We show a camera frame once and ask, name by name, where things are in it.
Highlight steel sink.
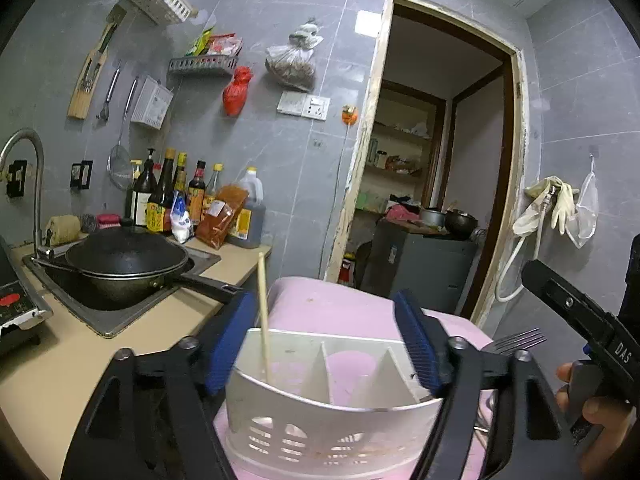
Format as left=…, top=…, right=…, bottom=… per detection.
left=22, top=240, right=222, bottom=338

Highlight induction cooker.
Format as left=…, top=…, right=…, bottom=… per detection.
left=0, top=236, right=54, bottom=357

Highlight black wok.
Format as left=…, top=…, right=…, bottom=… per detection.
left=37, top=227, right=244, bottom=305

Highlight steel faucet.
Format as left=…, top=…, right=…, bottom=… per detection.
left=0, top=128, right=56, bottom=261

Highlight wooden pantry shelves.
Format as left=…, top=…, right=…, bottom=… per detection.
left=361, top=120, right=437, bottom=217

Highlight red white seasoning packet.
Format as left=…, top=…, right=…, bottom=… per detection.
left=207, top=33, right=244, bottom=57

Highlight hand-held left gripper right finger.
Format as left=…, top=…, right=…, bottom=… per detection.
left=392, top=289, right=583, bottom=480

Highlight green yellow seasoning packet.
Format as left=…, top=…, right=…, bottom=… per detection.
left=186, top=26, right=216, bottom=57

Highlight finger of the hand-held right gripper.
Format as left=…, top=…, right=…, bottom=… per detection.
left=521, top=259, right=618, bottom=346

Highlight orange spice bag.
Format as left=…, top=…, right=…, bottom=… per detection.
left=195, top=184, right=250, bottom=250

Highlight white blue salt bag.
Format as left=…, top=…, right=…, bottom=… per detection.
left=170, top=192, right=194, bottom=244

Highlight clear yellow cap bottle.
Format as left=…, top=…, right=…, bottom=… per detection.
left=204, top=163, right=224, bottom=211

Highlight red label sauce bottle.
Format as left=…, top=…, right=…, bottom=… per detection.
left=187, top=160, right=207, bottom=224

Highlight large cooking oil jug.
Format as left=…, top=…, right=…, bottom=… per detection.
left=227, top=167, right=265, bottom=250

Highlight black wall hook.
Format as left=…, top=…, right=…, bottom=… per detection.
left=6, top=159, right=29, bottom=199
left=71, top=159, right=94, bottom=190

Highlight white wall socket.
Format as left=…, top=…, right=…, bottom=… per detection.
left=304, top=95, right=331, bottom=121

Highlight hanging metal peeler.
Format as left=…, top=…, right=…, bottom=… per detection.
left=96, top=66, right=122, bottom=122

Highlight red plastic bag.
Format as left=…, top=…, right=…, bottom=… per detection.
left=222, top=66, right=254, bottom=117

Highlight loofah sponge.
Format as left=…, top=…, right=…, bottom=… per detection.
left=45, top=215, right=82, bottom=246

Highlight white plastic utensil holder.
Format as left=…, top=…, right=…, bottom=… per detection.
left=224, top=327, right=446, bottom=473

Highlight hanging mesh strainer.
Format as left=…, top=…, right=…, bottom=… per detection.
left=107, top=77, right=139, bottom=189

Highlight tall dark soy sauce bottle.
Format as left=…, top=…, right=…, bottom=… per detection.
left=149, top=148, right=177, bottom=234

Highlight hanging white mesh bag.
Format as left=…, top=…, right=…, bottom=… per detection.
left=574, top=154, right=600, bottom=250

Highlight person's right hand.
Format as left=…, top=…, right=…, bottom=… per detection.
left=556, top=362, right=636, bottom=476

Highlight wooden chopstick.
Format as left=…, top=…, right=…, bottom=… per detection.
left=257, top=252, right=273, bottom=383

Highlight pink plastic stool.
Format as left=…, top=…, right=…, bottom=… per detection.
left=214, top=275, right=501, bottom=480

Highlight grey cabinet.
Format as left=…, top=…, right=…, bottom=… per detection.
left=359, top=220, right=479, bottom=314

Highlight small white hanging box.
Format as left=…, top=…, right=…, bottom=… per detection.
left=131, top=75, right=174, bottom=132

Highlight yellow cap sauce bottle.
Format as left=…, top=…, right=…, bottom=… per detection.
left=124, top=160, right=143, bottom=221

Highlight pink cloth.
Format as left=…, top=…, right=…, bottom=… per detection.
left=387, top=203, right=421, bottom=224

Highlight slim dark sauce bottle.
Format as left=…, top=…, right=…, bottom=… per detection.
left=172, top=152, right=189, bottom=202

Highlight metal fork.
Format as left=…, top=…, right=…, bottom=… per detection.
left=482, top=328, right=547, bottom=357

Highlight white hose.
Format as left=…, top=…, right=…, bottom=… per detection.
left=495, top=187, right=557, bottom=304

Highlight wooden door frame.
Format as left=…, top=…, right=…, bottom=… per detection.
left=324, top=0, right=530, bottom=329

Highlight grey wall shelf basket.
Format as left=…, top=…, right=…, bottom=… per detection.
left=167, top=55, right=242, bottom=79

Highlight white wall switch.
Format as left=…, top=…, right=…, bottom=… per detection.
left=277, top=90, right=307, bottom=117

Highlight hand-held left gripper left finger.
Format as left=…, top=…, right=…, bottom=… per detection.
left=60, top=290, right=261, bottom=480

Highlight cream rubber gloves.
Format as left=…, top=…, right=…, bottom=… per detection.
left=512, top=176, right=579, bottom=236

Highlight wooden knife rack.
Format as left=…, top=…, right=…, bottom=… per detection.
left=67, top=7, right=126, bottom=121

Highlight metal spoon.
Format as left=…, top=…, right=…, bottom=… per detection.
left=474, top=390, right=501, bottom=448

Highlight dark metal bowl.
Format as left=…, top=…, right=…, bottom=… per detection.
left=444, top=209, right=479, bottom=241

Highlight clear bag of dried goods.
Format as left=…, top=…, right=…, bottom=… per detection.
left=265, top=19, right=322, bottom=93

